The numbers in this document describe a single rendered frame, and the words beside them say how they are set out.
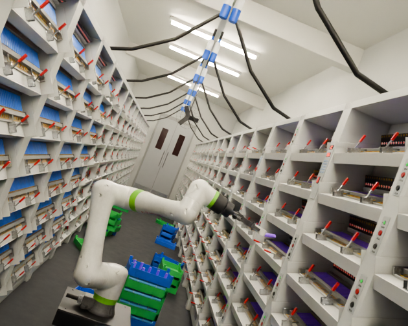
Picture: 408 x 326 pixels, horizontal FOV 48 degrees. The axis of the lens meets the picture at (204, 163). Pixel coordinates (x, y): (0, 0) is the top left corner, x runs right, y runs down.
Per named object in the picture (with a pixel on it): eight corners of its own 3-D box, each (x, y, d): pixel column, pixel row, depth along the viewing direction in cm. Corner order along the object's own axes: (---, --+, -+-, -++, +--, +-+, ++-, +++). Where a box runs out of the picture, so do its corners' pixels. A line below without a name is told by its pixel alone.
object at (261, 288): (265, 315, 215) (267, 285, 214) (243, 279, 275) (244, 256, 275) (307, 317, 216) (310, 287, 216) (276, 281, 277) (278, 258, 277)
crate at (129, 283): (122, 285, 302) (127, 274, 302) (122, 276, 322) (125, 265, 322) (164, 299, 308) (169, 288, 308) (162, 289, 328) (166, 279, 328)
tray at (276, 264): (280, 277, 215) (282, 256, 215) (254, 249, 275) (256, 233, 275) (322, 279, 217) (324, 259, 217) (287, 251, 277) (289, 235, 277)
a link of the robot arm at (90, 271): (65, 284, 221) (88, 176, 234) (92, 287, 233) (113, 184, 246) (81, 288, 213) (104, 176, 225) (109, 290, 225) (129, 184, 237)
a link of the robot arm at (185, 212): (143, 186, 236) (155, 198, 243) (131, 204, 231) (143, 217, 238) (194, 198, 212) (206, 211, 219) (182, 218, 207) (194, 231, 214)
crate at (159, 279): (127, 274, 302) (131, 262, 302) (125, 265, 322) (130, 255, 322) (169, 288, 308) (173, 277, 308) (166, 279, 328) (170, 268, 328)
